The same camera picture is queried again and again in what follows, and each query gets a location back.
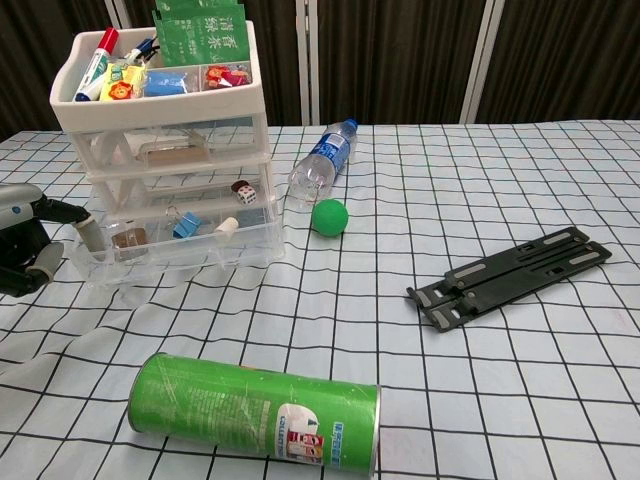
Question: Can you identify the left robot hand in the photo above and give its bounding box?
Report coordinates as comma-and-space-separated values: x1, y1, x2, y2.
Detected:
0, 182, 109, 299

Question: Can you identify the white plastic drawer organizer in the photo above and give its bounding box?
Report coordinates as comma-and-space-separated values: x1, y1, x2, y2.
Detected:
49, 19, 286, 264

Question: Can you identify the brown block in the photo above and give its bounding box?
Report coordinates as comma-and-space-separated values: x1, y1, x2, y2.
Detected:
110, 228, 150, 261

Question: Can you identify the yellow lion candy packet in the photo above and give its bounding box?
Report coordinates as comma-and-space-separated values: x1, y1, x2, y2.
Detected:
99, 68, 149, 101

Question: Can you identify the red cap whiteboard marker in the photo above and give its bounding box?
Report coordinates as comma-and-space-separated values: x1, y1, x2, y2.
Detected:
73, 27, 121, 103

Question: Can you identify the brown cardboard piece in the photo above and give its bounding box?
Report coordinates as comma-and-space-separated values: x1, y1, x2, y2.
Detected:
148, 144, 210, 164

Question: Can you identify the blue wrapped packet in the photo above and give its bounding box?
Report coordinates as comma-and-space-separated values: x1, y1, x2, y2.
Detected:
143, 69, 189, 97

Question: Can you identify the blue cap whiteboard marker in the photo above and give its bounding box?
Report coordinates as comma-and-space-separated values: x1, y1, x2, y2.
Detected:
124, 38, 156, 61

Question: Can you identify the white cork stopper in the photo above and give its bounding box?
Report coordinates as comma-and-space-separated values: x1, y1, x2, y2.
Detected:
214, 216, 239, 241

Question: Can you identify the red lion candy packet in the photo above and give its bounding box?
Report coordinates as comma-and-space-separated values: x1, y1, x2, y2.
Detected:
205, 64, 253, 89

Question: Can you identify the green tea packet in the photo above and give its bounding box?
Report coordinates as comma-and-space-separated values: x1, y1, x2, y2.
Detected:
153, 12, 250, 66
154, 0, 246, 24

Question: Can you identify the green chip can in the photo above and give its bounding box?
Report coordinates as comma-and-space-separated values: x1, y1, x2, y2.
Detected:
126, 352, 382, 474

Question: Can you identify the green foam ball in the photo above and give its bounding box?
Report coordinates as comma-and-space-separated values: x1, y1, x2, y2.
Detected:
311, 198, 350, 236

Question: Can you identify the clear water bottle blue label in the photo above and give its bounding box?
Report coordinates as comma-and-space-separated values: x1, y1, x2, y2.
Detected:
288, 118, 360, 216

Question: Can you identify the white grid tablecloth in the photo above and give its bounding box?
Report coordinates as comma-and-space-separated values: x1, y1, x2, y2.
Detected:
0, 118, 640, 480

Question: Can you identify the dark folding screen partition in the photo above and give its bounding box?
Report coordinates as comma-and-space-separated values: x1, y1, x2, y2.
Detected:
0, 0, 640, 144

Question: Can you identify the black folding laptop stand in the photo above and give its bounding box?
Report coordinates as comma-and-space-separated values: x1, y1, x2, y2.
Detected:
405, 225, 614, 334

